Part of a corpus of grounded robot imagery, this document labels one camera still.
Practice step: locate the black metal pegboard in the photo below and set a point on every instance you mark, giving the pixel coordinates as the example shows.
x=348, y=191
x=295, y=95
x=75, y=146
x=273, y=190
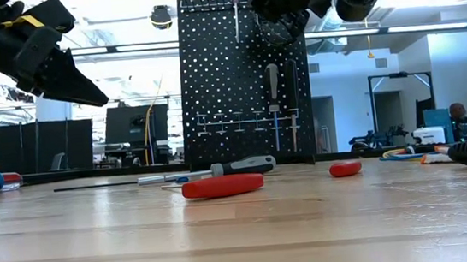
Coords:
x=220, y=85

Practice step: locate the blue box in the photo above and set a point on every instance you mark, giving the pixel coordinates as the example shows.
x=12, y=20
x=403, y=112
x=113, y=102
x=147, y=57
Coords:
x=437, y=117

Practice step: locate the white box device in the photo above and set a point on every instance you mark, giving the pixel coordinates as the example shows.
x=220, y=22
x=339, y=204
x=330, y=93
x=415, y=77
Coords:
x=429, y=135

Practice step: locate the black computer monitor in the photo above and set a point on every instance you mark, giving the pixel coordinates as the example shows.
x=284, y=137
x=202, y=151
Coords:
x=130, y=126

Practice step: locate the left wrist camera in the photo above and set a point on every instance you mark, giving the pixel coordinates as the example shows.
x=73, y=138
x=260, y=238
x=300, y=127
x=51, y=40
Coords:
x=50, y=15

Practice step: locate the black aluminium rig frame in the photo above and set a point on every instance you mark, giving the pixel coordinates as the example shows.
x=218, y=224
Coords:
x=134, y=170

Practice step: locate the grey office chair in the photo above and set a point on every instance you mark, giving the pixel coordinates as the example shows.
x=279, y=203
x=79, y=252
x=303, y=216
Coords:
x=59, y=160

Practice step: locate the black partition panels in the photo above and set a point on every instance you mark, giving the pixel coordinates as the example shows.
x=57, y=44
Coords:
x=24, y=147

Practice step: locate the black background robot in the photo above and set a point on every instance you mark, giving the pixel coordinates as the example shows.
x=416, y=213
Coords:
x=372, y=139

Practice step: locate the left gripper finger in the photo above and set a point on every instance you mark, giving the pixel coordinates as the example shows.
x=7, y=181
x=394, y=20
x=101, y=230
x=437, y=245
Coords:
x=71, y=93
x=78, y=79

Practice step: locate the black-framed safety glasses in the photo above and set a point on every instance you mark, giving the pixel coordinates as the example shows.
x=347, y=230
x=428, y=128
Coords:
x=280, y=32

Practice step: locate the black metal stand frame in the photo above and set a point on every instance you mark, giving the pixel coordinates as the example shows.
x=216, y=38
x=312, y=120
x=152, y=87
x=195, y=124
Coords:
x=398, y=75

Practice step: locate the grey-black nut driver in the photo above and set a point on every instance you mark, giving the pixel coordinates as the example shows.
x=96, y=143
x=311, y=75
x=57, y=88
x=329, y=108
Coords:
x=249, y=164

